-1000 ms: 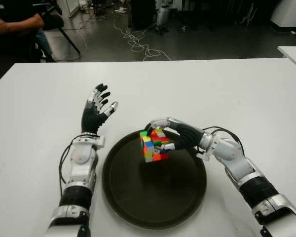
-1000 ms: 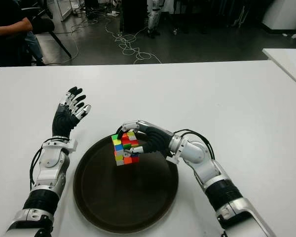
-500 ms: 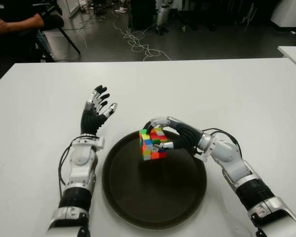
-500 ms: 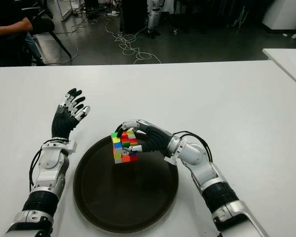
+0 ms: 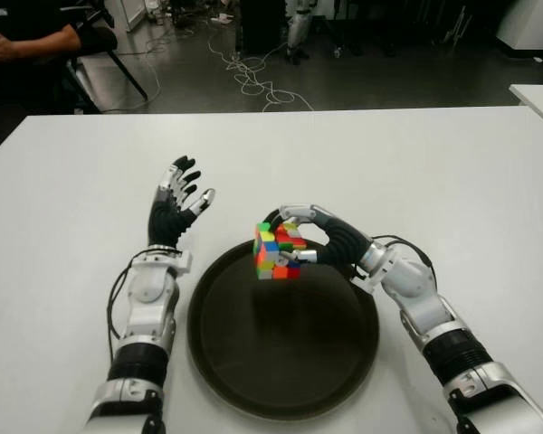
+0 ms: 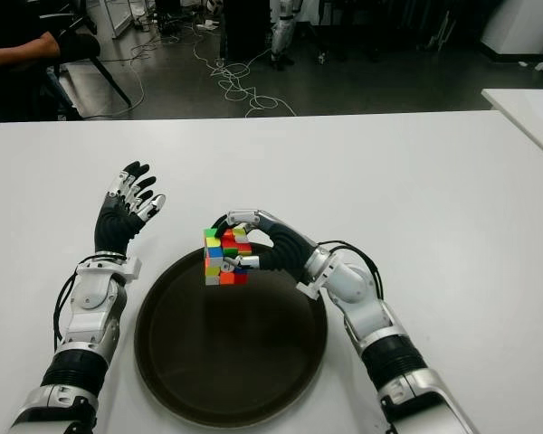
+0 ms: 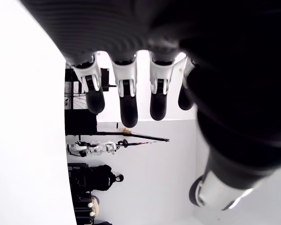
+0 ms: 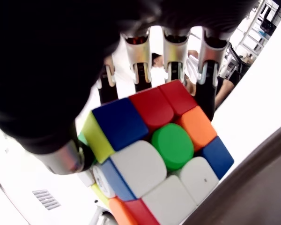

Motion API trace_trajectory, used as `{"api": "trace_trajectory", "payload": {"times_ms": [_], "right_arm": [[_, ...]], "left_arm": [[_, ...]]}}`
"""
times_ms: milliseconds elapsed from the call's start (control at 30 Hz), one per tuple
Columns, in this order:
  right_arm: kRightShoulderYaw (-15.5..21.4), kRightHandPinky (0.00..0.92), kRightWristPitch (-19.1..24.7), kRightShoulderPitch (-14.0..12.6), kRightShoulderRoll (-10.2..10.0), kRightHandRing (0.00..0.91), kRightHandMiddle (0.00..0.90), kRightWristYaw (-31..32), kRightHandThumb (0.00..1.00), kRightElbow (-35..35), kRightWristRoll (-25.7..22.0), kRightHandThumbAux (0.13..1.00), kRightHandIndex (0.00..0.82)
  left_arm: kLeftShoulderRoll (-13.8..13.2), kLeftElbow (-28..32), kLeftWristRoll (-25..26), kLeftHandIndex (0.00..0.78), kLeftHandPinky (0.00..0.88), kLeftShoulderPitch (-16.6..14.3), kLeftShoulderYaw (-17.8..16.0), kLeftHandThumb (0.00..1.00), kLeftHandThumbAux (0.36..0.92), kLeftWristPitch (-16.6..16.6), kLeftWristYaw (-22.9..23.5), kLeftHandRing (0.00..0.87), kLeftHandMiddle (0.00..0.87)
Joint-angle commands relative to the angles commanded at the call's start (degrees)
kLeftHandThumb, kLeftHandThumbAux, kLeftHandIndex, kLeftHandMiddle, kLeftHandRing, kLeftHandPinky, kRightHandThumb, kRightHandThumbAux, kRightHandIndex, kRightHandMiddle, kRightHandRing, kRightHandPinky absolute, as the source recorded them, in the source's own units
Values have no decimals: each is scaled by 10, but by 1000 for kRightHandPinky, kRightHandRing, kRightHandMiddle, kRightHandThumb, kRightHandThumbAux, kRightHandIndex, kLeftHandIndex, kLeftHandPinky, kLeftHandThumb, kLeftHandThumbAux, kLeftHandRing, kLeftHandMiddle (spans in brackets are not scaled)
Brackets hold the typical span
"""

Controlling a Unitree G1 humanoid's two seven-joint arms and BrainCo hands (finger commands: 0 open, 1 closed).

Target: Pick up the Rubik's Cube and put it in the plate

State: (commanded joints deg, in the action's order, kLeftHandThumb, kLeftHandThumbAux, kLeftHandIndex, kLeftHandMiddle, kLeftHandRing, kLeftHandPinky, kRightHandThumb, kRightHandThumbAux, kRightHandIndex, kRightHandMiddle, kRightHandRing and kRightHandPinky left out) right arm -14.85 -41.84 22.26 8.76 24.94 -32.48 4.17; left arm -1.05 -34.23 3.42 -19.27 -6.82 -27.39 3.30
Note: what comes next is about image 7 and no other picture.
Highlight metal wire rack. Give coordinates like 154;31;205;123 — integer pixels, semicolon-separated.
65;62;89;110

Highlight black monitor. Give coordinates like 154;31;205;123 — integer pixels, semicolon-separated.
100;67;117;91

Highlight beige round object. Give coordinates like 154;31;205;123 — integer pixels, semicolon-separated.
89;195;101;216

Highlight black cabinet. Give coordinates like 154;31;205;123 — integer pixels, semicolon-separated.
65;110;98;136

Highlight white humanoid robot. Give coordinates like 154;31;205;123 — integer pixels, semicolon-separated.
67;140;118;157

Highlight black gantry boom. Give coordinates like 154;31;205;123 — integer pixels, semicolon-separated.
97;131;170;143

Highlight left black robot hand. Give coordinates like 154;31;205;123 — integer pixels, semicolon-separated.
20;0;281;210

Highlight black equipment cases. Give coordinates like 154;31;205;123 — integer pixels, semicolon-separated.
67;163;92;200

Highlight person in black with mask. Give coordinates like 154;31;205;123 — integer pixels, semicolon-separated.
91;165;124;192

